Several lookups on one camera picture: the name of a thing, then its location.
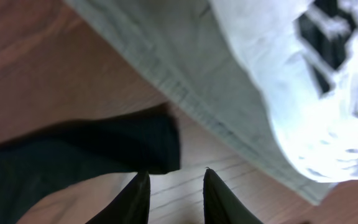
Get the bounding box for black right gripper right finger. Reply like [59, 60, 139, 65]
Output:
[203, 167, 263, 224]

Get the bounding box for white crumpled shirt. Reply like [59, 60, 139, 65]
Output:
[211, 0, 358, 183]

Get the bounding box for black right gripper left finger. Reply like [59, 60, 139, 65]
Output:
[86, 172, 150, 224]

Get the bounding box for grey folded trousers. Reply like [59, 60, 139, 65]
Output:
[67, 0, 333, 205]

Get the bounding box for black leggings red waistband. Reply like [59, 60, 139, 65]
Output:
[0, 105, 180, 223]

